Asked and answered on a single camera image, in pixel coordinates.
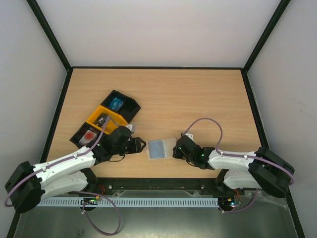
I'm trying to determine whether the blue card in bin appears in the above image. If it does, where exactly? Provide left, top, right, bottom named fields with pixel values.
left=109, top=97, right=123, bottom=111

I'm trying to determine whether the purple cable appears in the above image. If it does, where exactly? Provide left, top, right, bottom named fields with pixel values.
left=184, top=118, right=295, bottom=185
left=4, top=116, right=117, bottom=208

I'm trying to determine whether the black card in bin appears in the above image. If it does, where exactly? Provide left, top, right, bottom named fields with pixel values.
left=94, top=113, right=111, bottom=128

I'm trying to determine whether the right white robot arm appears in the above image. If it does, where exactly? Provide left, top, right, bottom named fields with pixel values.
left=173, top=134, right=295, bottom=198

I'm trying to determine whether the black bin far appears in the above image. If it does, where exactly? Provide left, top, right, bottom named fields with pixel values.
left=101, top=90, right=141, bottom=123

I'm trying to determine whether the yellow bin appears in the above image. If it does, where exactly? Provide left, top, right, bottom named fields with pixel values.
left=86, top=106, right=128, bottom=134

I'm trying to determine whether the black bin near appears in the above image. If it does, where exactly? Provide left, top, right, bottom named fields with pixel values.
left=70, top=122, right=103, bottom=148

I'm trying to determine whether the black enclosure frame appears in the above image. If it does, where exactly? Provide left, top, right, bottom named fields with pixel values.
left=0, top=0, right=317, bottom=238

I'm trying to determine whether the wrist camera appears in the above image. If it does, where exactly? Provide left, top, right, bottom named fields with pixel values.
left=125, top=123, right=136, bottom=134
left=185, top=133, right=194, bottom=140

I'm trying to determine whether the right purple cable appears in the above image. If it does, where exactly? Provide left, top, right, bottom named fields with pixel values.
left=184, top=118, right=295, bottom=185

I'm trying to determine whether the white red card in bin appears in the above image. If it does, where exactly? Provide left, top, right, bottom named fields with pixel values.
left=78, top=129, right=97, bottom=146

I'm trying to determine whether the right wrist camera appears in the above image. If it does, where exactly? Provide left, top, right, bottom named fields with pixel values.
left=185, top=133, right=194, bottom=140

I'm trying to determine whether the translucent plastic card holder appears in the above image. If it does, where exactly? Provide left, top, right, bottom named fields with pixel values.
left=146, top=137, right=176, bottom=160

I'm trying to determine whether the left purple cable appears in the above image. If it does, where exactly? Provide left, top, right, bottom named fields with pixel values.
left=4, top=116, right=117, bottom=208

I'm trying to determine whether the white slotted cable duct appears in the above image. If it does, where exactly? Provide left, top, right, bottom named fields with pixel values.
left=38, top=197, right=218, bottom=208

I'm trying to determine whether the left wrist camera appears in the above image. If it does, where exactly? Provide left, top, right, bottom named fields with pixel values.
left=125, top=123, right=136, bottom=134

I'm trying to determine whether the black bin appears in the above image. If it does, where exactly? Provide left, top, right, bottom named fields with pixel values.
left=70, top=122, right=103, bottom=148
left=101, top=90, right=141, bottom=123

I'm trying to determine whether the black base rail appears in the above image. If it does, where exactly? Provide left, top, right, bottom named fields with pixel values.
left=83, top=178, right=245, bottom=197

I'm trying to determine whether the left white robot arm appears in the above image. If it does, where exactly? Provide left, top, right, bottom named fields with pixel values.
left=4, top=125, right=146, bottom=214

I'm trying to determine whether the light blue card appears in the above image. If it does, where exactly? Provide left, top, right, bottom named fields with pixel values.
left=148, top=140, right=165, bottom=159

